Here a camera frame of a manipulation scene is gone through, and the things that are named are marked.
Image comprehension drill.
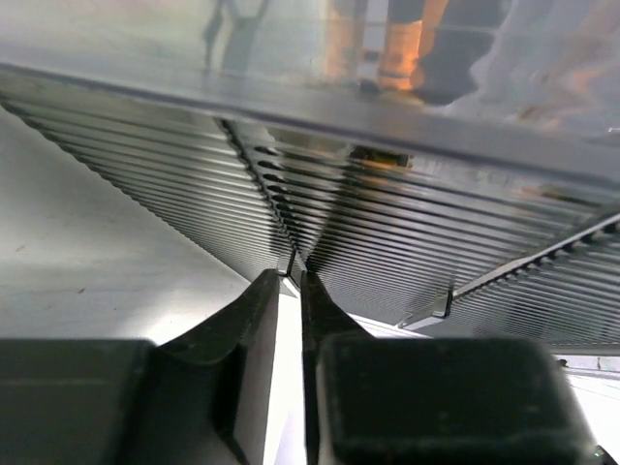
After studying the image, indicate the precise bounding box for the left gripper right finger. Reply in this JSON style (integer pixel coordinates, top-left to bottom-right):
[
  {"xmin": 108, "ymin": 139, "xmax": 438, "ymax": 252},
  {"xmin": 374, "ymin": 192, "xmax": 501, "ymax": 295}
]
[{"xmin": 300, "ymin": 272, "xmax": 604, "ymax": 464}]

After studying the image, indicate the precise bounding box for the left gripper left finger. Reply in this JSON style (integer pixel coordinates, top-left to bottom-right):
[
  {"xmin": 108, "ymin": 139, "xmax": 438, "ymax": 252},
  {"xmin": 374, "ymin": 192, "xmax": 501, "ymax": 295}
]
[{"xmin": 1, "ymin": 269, "xmax": 280, "ymax": 464}]

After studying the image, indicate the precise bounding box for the clear plastic drawer cabinet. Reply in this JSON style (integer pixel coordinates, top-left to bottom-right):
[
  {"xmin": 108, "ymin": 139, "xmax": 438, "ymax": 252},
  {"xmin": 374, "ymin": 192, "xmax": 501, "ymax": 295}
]
[{"xmin": 1, "ymin": 1, "xmax": 619, "ymax": 352}]

